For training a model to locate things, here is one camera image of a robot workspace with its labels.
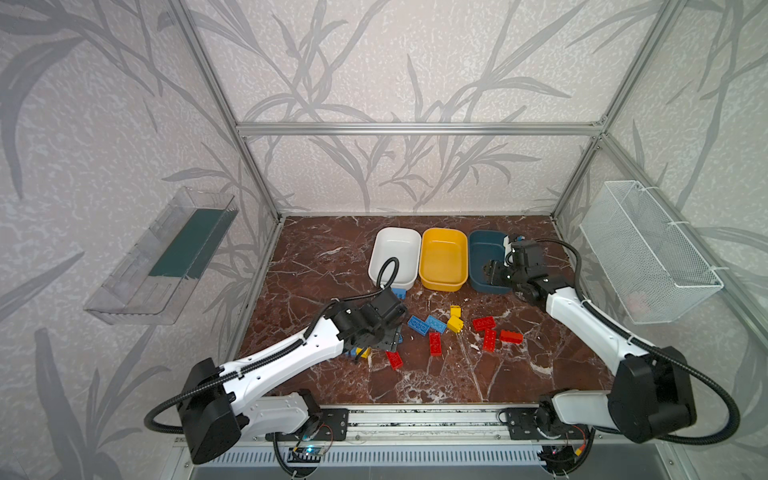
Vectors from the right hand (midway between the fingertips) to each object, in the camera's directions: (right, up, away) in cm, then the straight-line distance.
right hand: (492, 259), depth 88 cm
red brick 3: (-29, -28, -6) cm, 40 cm away
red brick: (-1, -24, -2) cm, 24 cm away
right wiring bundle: (+12, -46, -18) cm, 51 cm away
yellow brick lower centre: (-11, -19, +1) cm, 22 cm away
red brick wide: (-2, -20, +2) cm, 20 cm away
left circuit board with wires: (-49, -44, -17) cm, 68 cm away
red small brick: (+4, -22, -2) cm, 23 cm away
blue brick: (-22, -21, +3) cm, 30 cm away
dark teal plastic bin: (+3, +4, +20) cm, 21 cm away
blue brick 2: (-17, -20, +3) cm, 26 cm away
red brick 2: (-17, -24, -3) cm, 30 cm away
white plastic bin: (-27, +4, +20) cm, 34 cm away
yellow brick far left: (-37, -27, -4) cm, 46 cm away
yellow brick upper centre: (-10, -16, +5) cm, 20 cm away
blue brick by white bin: (-27, -12, +8) cm, 31 cm away
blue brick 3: (-38, -20, -20) cm, 48 cm away
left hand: (-30, -17, -11) cm, 36 cm away
